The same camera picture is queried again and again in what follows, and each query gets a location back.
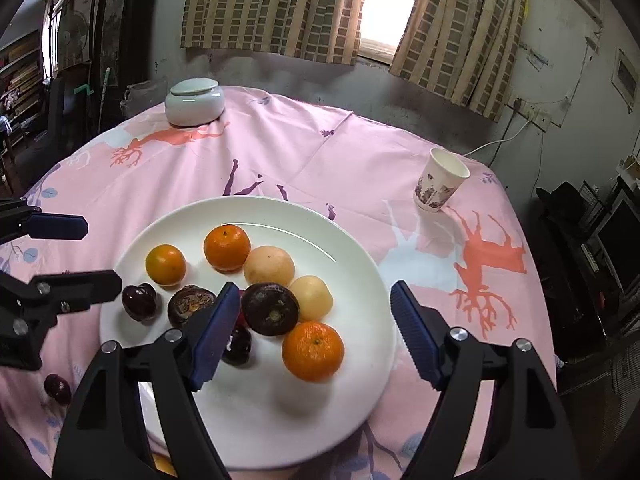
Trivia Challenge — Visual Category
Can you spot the black hat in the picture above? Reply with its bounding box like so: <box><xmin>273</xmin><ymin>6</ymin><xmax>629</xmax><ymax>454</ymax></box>
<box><xmin>535</xmin><ymin>182</ymin><xmax>587</xmax><ymax>222</ymax></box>

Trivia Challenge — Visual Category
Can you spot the standing fan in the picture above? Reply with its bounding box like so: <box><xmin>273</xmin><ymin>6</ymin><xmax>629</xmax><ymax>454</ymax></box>
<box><xmin>56</xmin><ymin>10</ymin><xmax>92</xmax><ymax>69</ymax></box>

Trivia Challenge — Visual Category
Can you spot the yellow-orange round fruit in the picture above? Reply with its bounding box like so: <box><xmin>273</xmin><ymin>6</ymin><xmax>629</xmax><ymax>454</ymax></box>
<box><xmin>145</xmin><ymin>244</ymin><xmax>187</xmax><ymax>288</ymax></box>

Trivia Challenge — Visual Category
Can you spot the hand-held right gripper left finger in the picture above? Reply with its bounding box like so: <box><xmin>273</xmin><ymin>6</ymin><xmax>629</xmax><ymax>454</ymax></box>
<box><xmin>52</xmin><ymin>281</ymin><xmax>242</xmax><ymax>480</ymax></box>

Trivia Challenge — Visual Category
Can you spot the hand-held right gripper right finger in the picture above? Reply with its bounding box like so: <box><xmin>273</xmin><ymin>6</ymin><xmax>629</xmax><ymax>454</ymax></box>
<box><xmin>389</xmin><ymin>280</ymin><xmax>583</xmax><ymax>480</ymax></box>

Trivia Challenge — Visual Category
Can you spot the dark red plum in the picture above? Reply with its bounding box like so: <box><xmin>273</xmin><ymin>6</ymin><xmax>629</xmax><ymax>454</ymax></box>
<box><xmin>121</xmin><ymin>283</ymin><xmax>157</xmax><ymax>322</ymax></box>
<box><xmin>221</xmin><ymin>327</ymin><xmax>253</xmax><ymax>366</ymax></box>
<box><xmin>43</xmin><ymin>374</ymin><xmax>72</xmax><ymax>407</ymax></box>

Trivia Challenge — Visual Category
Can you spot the computer monitor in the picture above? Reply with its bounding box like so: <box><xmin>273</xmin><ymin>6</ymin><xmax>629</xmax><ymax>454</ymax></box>
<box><xmin>592</xmin><ymin>192</ymin><xmax>640</xmax><ymax>293</ymax></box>

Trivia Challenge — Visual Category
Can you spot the dark purple mangosteen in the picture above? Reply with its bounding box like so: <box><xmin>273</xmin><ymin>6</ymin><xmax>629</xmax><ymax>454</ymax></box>
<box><xmin>167</xmin><ymin>285</ymin><xmax>218</xmax><ymax>329</ymax></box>
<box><xmin>241</xmin><ymin>283</ymin><xmax>301</xmax><ymax>336</ymax></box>

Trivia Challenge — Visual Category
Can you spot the pink printed tablecloth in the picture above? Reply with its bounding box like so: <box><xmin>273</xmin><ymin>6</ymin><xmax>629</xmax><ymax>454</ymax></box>
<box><xmin>0</xmin><ymin>85</ymin><xmax>558</xmax><ymax>480</ymax></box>

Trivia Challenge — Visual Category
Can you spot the wall electric panel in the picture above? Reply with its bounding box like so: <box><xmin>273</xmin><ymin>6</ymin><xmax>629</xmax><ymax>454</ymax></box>
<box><xmin>612</xmin><ymin>49</ymin><xmax>639</xmax><ymax>107</ymax></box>

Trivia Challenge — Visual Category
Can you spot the large pale yellow fruit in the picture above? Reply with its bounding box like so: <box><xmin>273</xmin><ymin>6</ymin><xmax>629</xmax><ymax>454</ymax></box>
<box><xmin>243</xmin><ymin>245</ymin><xmax>296</xmax><ymax>288</ymax></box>

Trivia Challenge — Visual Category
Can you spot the white power cable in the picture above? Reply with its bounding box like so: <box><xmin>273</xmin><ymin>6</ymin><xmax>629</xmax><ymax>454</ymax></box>
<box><xmin>462</xmin><ymin>107</ymin><xmax>531</xmax><ymax>158</ymax></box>

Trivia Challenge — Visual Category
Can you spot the printed paper cup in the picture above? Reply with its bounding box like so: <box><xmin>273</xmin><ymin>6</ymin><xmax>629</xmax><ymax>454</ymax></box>
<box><xmin>413</xmin><ymin>148</ymin><xmax>471</xmax><ymax>213</ymax></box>

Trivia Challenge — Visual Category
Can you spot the wooden bookshelf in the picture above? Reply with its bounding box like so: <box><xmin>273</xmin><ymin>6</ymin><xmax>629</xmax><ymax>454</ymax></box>
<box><xmin>0</xmin><ymin>30</ymin><xmax>45</xmax><ymax>128</ymax></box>

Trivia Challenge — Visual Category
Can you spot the white wall socket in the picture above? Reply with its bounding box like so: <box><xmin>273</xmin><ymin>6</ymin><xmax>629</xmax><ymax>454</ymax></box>
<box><xmin>507</xmin><ymin>99</ymin><xmax>552</xmax><ymax>132</ymax></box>

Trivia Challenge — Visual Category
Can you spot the white oval plate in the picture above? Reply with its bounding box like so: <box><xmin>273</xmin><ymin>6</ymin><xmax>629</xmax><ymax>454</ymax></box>
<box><xmin>99</xmin><ymin>196</ymin><xmax>398</xmax><ymax>472</ymax></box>

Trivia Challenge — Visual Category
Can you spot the orange mandarin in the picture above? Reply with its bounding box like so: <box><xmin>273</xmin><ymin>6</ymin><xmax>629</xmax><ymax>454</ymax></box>
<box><xmin>203</xmin><ymin>224</ymin><xmax>252</xmax><ymax>273</ymax></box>
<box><xmin>281</xmin><ymin>321</ymin><xmax>346</xmax><ymax>383</ymax></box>

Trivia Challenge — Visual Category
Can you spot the checked brown curtain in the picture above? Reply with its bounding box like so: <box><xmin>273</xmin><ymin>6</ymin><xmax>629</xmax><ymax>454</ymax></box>
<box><xmin>181</xmin><ymin>0</ymin><xmax>367</xmax><ymax>66</ymax></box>
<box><xmin>389</xmin><ymin>0</ymin><xmax>530</xmax><ymax>123</ymax></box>

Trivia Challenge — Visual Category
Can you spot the small pale yellow fruit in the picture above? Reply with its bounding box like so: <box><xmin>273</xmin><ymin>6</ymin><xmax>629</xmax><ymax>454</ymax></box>
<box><xmin>288</xmin><ymin>275</ymin><xmax>334</xmax><ymax>323</ymax></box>

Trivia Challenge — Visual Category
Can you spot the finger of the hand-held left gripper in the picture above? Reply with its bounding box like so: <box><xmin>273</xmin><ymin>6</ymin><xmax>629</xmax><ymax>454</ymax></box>
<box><xmin>0</xmin><ymin>199</ymin><xmax>89</xmax><ymax>244</ymax></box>
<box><xmin>0</xmin><ymin>270</ymin><xmax>123</xmax><ymax>372</ymax></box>

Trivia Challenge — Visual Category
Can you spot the pale green lidded jar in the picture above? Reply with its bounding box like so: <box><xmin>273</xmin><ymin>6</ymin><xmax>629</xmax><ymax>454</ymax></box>
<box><xmin>165</xmin><ymin>78</ymin><xmax>225</xmax><ymax>126</ymax></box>

